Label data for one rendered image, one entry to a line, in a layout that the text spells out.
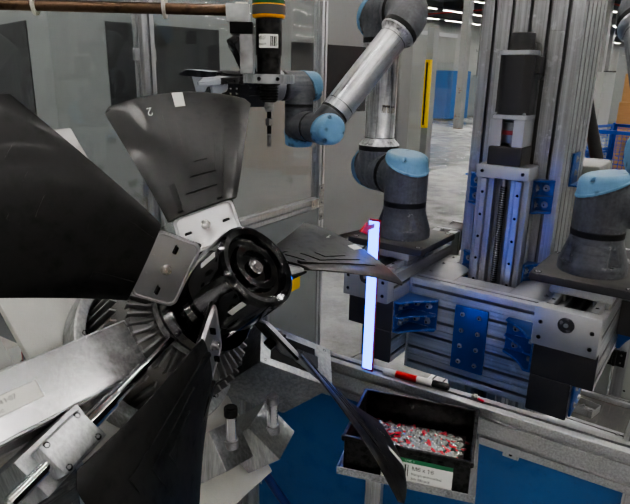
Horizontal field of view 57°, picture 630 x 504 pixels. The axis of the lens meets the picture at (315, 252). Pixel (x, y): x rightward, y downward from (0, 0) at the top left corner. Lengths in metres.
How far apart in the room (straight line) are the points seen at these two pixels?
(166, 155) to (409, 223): 0.85
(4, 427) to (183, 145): 0.45
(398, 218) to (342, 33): 3.77
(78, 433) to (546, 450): 0.82
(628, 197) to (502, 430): 0.58
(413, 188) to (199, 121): 0.78
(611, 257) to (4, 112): 1.21
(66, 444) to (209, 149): 0.45
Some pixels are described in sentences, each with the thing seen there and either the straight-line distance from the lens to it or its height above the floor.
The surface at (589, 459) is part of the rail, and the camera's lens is 1.18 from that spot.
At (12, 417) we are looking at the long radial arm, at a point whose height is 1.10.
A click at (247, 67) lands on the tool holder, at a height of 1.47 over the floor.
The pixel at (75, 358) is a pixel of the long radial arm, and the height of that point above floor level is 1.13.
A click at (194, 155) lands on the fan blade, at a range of 0.89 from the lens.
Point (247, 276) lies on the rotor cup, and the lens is 0.73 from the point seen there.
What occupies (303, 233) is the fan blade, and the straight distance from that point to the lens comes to 1.05.
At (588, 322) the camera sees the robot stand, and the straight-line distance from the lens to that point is 1.33.
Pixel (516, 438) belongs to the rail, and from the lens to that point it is 1.20.
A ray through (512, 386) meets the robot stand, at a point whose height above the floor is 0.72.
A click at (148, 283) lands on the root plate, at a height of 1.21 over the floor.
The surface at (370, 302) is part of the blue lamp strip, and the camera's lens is 1.20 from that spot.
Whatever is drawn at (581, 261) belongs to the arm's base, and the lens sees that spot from 1.43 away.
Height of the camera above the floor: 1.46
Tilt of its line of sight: 17 degrees down
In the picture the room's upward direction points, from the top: 1 degrees clockwise
